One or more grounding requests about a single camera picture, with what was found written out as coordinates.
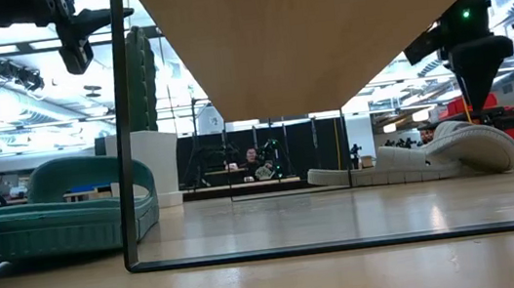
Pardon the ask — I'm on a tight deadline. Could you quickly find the black ceiling device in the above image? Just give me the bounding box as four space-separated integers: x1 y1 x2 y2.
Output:
0 55 46 97

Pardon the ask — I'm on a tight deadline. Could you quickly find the white plant pot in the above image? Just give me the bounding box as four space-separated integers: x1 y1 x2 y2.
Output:
92 126 187 217

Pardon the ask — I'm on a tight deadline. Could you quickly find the green rubber slide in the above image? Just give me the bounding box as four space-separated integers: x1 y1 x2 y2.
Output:
0 145 165 265

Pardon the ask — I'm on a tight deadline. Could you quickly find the green cactus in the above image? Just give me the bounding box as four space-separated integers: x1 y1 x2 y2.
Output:
117 22 165 135

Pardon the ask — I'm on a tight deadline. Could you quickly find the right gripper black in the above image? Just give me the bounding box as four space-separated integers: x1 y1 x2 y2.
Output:
438 26 514 117

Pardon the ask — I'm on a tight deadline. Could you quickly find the person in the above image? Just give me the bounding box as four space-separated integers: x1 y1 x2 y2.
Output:
236 144 276 185

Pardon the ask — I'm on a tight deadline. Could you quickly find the yellow cable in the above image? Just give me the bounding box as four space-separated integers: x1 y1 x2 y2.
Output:
459 95 475 126

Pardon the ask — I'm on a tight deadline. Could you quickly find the black partition screen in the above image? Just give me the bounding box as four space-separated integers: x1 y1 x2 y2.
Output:
173 115 354 196

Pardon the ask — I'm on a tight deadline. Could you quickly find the wooden shelf with black frame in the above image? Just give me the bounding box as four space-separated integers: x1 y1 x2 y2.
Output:
91 0 514 280

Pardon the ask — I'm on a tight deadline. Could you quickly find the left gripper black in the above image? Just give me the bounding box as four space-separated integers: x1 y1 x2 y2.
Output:
41 0 142 80

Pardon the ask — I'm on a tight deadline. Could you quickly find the grey rubber slide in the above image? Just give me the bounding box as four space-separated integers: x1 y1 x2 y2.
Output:
304 136 463 196
418 111 514 182

